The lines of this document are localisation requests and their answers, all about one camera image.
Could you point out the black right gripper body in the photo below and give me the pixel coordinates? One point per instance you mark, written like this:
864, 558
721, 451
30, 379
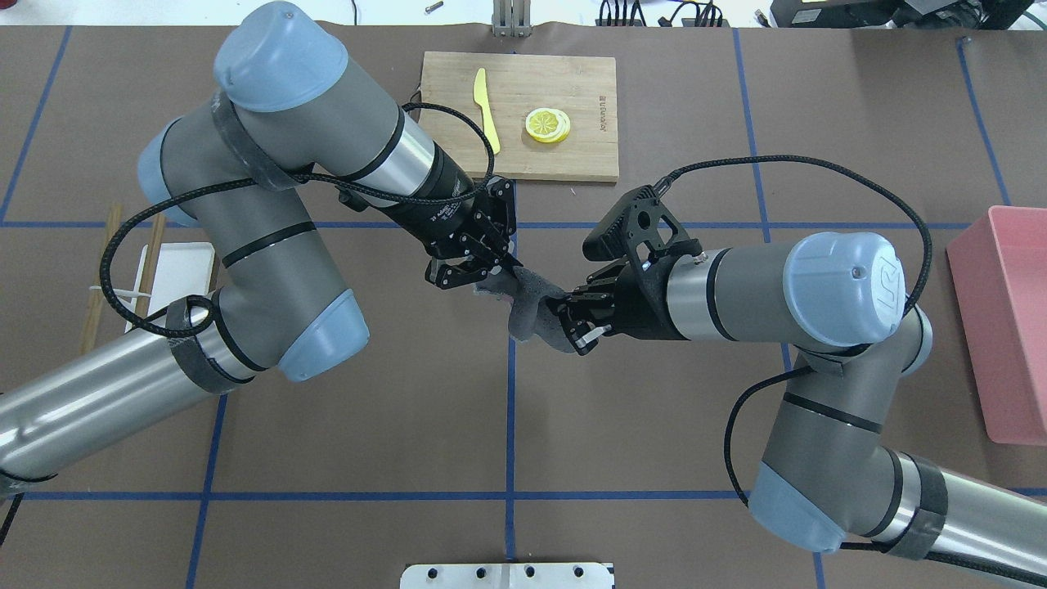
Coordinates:
640, 304

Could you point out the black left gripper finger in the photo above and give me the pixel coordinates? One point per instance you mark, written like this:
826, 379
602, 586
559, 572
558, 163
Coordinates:
487, 246
448, 274

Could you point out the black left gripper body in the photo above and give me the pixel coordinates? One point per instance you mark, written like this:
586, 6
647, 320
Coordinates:
439, 209

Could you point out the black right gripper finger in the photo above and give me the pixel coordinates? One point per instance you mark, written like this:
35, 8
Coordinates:
584, 335
584, 307

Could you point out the grey cleaning cloth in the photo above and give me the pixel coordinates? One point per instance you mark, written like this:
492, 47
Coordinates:
529, 318

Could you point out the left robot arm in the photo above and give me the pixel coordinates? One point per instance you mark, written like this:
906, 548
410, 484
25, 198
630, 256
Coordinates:
291, 107

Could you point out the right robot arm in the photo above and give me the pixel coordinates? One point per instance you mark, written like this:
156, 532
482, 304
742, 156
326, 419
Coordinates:
826, 482

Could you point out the yellow lemon slices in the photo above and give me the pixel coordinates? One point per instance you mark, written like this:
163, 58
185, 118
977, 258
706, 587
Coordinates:
547, 125

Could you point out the yellow plastic knife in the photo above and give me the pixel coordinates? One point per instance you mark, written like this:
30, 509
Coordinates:
482, 100

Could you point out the white rectangular tray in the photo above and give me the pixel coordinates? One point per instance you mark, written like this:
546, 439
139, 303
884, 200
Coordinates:
182, 269

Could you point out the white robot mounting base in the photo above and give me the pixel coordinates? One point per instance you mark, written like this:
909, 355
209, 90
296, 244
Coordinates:
509, 575

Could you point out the right wooden chopstick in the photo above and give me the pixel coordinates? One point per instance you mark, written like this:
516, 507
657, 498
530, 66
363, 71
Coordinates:
150, 261

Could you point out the pink plastic bin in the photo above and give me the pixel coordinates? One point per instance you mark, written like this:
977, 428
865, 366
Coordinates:
998, 267

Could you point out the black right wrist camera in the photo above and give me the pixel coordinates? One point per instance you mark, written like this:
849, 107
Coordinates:
639, 218

